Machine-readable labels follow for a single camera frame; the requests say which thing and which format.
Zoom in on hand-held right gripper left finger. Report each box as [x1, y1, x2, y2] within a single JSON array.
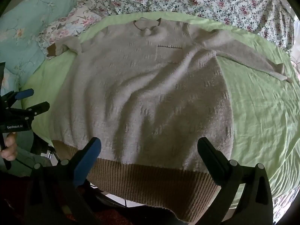
[[23, 137, 102, 225]]

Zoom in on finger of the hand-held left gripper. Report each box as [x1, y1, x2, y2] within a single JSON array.
[[0, 88, 35, 106], [7, 101, 50, 122]]

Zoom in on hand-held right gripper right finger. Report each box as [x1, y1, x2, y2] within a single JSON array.
[[197, 137, 274, 225]]

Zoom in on grey towel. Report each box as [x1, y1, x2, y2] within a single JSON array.
[[46, 17, 293, 223]]

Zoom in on person's left hand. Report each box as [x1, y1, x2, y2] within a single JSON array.
[[0, 132, 18, 161]]

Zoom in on light green blanket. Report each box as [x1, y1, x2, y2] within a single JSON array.
[[20, 12, 300, 216]]

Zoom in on teal floral quilt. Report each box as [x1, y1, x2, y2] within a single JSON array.
[[0, 0, 80, 177]]

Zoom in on pastel floral pillow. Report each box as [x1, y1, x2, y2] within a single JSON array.
[[37, 1, 106, 54]]

